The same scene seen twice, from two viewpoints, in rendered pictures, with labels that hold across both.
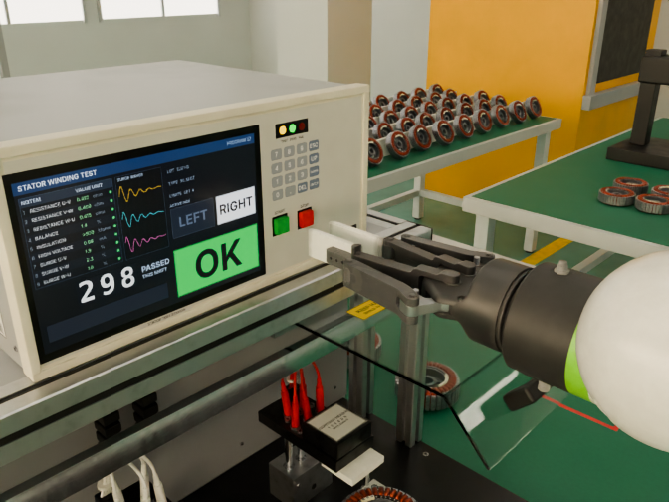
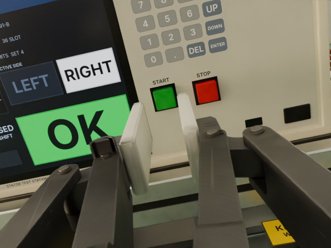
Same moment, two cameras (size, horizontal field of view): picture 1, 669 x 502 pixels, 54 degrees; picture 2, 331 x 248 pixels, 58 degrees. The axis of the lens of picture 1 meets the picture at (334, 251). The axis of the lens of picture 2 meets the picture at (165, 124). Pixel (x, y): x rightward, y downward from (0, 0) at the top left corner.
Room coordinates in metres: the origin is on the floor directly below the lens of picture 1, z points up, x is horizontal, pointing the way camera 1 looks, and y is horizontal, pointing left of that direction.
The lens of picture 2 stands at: (0.51, -0.14, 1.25)
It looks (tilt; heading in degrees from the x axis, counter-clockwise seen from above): 19 degrees down; 50
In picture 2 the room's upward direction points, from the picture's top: 13 degrees counter-clockwise
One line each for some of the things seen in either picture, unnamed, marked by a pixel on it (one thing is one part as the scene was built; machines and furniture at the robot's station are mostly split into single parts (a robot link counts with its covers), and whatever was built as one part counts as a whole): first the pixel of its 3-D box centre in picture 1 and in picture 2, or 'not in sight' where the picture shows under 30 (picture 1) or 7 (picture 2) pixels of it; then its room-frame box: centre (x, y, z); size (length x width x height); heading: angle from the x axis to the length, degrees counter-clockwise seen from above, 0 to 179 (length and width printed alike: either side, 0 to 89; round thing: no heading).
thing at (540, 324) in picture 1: (556, 329); not in sight; (0.46, -0.18, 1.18); 0.09 x 0.06 x 0.12; 136
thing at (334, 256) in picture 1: (340, 264); (100, 169); (0.57, -0.01, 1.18); 0.05 x 0.03 x 0.01; 46
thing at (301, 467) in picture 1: (301, 472); not in sight; (0.72, 0.05, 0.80); 0.08 x 0.05 x 0.06; 136
